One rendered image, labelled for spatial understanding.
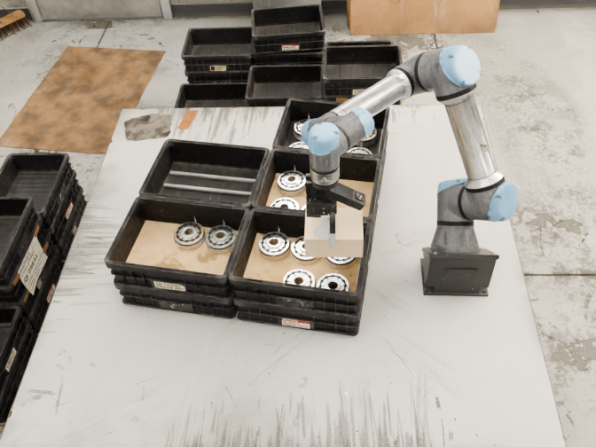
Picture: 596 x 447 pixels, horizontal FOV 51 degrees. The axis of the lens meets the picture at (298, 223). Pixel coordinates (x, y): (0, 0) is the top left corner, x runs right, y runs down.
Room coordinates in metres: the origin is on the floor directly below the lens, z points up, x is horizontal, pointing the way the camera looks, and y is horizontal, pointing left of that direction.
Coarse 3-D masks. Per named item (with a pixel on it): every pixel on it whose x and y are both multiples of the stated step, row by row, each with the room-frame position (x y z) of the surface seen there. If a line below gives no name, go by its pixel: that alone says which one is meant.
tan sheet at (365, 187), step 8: (272, 184) 1.65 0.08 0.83; (344, 184) 1.62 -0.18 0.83; (352, 184) 1.62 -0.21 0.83; (360, 184) 1.61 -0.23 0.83; (368, 184) 1.61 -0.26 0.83; (272, 192) 1.61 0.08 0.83; (280, 192) 1.60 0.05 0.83; (304, 192) 1.59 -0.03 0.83; (368, 192) 1.57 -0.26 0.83; (272, 200) 1.57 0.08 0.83; (296, 200) 1.56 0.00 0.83; (304, 200) 1.55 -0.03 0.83; (368, 200) 1.53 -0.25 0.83; (368, 208) 1.49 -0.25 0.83
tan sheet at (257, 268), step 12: (252, 252) 1.34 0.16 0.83; (252, 264) 1.28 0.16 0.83; (264, 264) 1.28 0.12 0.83; (276, 264) 1.28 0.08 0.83; (288, 264) 1.27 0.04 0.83; (300, 264) 1.27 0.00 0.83; (312, 264) 1.27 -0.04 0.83; (324, 264) 1.26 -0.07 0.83; (252, 276) 1.24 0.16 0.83; (264, 276) 1.23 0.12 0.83; (276, 276) 1.23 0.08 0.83; (348, 276) 1.21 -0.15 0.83
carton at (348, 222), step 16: (352, 208) 1.22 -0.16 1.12; (320, 224) 1.17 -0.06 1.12; (336, 224) 1.17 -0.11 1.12; (352, 224) 1.16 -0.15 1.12; (304, 240) 1.12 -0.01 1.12; (320, 240) 1.12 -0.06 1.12; (336, 240) 1.11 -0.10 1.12; (352, 240) 1.11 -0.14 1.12; (320, 256) 1.12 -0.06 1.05; (336, 256) 1.11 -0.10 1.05; (352, 256) 1.11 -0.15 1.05
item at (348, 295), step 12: (252, 216) 1.40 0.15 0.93; (300, 216) 1.39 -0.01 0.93; (240, 240) 1.30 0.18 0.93; (240, 252) 1.26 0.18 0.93; (360, 264) 1.17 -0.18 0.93; (228, 276) 1.17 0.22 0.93; (360, 276) 1.14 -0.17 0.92; (264, 288) 1.13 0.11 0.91; (276, 288) 1.12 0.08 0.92; (288, 288) 1.11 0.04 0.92; (300, 288) 1.10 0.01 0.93; (312, 288) 1.10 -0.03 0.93; (324, 288) 1.09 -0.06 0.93; (360, 288) 1.08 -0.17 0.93
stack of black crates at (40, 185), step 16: (16, 160) 2.34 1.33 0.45; (32, 160) 2.33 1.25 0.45; (48, 160) 2.33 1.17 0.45; (64, 160) 2.28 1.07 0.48; (0, 176) 2.20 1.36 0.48; (16, 176) 2.30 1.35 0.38; (32, 176) 2.29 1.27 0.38; (48, 176) 2.28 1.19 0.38; (64, 176) 2.22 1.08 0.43; (0, 192) 2.15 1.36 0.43; (16, 192) 2.19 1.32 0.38; (32, 192) 2.18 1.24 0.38; (48, 192) 2.17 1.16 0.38; (64, 192) 2.16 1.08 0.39; (80, 192) 2.28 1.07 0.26; (48, 208) 1.98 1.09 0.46; (64, 208) 2.11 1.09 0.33; (80, 208) 2.23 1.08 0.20; (48, 224) 1.95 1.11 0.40; (64, 224) 2.05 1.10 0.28; (64, 240) 1.98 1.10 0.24; (64, 256) 1.95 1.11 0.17
